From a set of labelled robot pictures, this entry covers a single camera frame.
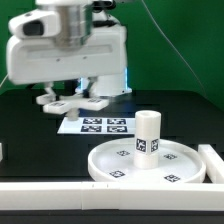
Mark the white front fence rail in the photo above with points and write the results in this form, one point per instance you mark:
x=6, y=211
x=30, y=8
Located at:
x=118, y=196

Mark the white cross-shaped table base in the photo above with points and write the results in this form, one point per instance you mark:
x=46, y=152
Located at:
x=70, y=105

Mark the white round table top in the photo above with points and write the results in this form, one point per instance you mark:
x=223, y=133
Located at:
x=124, y=161

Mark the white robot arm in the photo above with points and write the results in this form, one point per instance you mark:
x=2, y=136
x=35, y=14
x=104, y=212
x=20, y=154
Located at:
x=67, y=40

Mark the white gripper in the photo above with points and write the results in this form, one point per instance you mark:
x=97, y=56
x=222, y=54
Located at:
x=39, y=60

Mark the white marker sheet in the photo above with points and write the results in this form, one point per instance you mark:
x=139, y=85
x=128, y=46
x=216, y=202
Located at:
x=98, y=125

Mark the white right fence block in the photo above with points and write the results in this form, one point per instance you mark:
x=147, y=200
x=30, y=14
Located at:
x=214, y=163

